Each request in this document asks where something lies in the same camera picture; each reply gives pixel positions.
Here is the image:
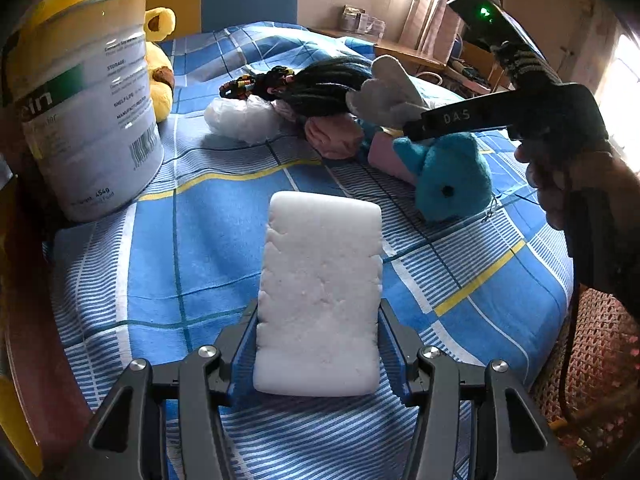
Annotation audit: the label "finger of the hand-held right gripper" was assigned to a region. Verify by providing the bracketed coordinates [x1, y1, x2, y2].
[402, 87, 525, 142]

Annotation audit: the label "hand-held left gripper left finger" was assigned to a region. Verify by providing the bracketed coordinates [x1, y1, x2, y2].
[87, 299, 261, 480]

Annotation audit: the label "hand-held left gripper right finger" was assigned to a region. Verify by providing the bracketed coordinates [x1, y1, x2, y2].
[377, 299, 576, 480]

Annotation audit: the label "blue plush toy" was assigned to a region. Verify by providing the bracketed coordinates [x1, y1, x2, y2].
[346, 55, 495, 223]

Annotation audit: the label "white sponge block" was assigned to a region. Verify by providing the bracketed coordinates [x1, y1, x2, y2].
[253, 191, 384, 397]

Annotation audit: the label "clear plastic bag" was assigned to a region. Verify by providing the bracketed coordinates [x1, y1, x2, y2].
[204, 95, 283, 143]

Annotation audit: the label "person's right hand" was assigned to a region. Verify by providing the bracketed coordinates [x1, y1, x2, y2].
[515, 137, 640, 231]

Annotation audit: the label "black white striped sock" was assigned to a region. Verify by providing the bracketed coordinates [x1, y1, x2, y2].
[492, 42, 561, 91]

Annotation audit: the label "pink curtain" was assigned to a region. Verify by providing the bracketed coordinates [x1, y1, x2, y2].
[400, 0, 476, 53]

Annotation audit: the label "blue plaid bedsheet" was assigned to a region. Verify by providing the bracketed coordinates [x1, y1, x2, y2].
[45, 22, 576, 480]

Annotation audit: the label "pink rolled towel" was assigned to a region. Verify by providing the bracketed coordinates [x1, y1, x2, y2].
[272, 102, 373, 161]

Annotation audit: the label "clear plastic containers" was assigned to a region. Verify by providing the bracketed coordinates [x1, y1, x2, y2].
[341, 5, 387, 36]

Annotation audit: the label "wicker chair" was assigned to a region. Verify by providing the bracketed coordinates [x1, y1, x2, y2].
[530, 287, 640, 466]

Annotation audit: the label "white tin can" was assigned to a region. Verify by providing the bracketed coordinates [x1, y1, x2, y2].
[2, 0, 165, 223]

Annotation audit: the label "yellow plush toy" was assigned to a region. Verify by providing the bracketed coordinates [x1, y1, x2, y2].
[30, 0, 177, 123]

